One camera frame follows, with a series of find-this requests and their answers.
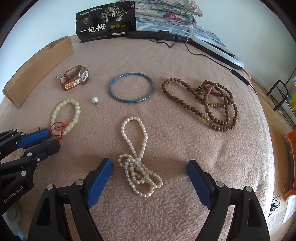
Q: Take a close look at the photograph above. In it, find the folded floral quilt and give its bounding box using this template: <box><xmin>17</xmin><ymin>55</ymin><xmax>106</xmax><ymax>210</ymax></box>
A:
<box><xmin>119</xmin><ymin>0</ymin><xmax>204</xmax><ymax>24</ymax></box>

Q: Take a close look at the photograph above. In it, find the black snack bag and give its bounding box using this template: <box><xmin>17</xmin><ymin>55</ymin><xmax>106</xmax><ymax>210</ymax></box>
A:
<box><xmin>76</xmin><ymin>1</ymin><xmax>137</xmax><ymax>43</ymax></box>

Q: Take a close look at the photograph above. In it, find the white pearl necklace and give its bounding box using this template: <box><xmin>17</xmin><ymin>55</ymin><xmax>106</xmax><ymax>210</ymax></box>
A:
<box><xmin>117</xmin><ymin>116</ymin><xmax>164</xmax><ymax>198</ymax></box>

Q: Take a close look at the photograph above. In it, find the open cardboard box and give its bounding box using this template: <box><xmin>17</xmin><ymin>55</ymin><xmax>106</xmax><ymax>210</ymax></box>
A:
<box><xmin>3</xmin><ymin>37</ymin><xmax>74</xmax><ymax>107</ymax></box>

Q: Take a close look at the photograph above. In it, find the red strap wristwatch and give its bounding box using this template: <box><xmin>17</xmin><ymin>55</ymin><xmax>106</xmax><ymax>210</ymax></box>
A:
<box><xmin>58</xmin><ymin>65</ymin><xmax>90</xmax><ymax>91</ymax></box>

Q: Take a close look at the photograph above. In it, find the black clothes rack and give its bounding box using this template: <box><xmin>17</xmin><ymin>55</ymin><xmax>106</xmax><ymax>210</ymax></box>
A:
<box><xmin>266</xmin><ymin>68</ymin><xmax>295</xmax><ymax>129</ymax></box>

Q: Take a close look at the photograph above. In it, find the black ring light cable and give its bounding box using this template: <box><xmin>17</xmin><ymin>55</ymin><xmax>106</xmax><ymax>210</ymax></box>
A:
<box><xmin>147</xmin><ymin>31</ymin><xmax>258</xmax><ymax>95</ymax></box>

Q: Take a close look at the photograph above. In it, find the white ring light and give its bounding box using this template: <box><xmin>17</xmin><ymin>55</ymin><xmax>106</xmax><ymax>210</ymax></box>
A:
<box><xmin>127</xmin><ymin>31</ymin><xmax>244</xmax><ymax>70</ymax></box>

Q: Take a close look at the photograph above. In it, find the pink blanket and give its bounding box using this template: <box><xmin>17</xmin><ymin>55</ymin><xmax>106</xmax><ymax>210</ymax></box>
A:
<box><xmin>1</xmin><ymin>37</ymin><xmax>274</xmax><ymax>240</ymax></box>

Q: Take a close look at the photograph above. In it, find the brown wooden bead necklace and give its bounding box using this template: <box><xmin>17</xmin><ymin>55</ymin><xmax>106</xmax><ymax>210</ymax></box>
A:
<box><xmin>161</xmin><ymin>77</ymin><xmax>238</xmax><ymax>132</ymax></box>

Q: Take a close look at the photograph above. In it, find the pearl earring stud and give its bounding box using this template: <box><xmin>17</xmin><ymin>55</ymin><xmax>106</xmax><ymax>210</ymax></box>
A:
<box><xmin>92</xmin><ymin>97</ymin><xmax>99</xmax><ymax>108</ymax></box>

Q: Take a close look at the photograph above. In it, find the orange floral cloth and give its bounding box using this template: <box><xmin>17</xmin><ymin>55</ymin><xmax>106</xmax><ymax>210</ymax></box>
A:
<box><xmin>284</xmin><ymin>131</ymin><xmax>295</xmax><ymax>201</ymax></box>

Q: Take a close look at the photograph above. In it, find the blue bangle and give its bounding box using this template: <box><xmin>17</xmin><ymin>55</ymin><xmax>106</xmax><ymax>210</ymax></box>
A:
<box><xmin>108</xmin><ymin>72</ymin><xmax>156</xmax><ymax>103</ymax></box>

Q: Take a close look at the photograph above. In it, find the green jade red-string pendant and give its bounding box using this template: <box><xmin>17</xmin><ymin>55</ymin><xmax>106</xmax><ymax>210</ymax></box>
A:
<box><xmin>41</xmin><ymin>119</ymin><xmax>69</xmax><ymax>143</ymax></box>

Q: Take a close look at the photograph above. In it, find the blue checkered bed sheet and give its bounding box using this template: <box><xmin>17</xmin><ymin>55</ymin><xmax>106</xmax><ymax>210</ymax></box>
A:
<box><xmin>137</xmin><ymin>20</ymin><xmax>234</xmax><ymax>55</ymax></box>

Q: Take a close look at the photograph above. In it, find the cream bead bracelet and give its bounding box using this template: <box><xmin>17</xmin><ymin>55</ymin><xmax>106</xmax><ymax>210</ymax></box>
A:
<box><xmin>50</xmin><ymin>98</ymin><xmax>81</xmax><ymax>136</ymax></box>

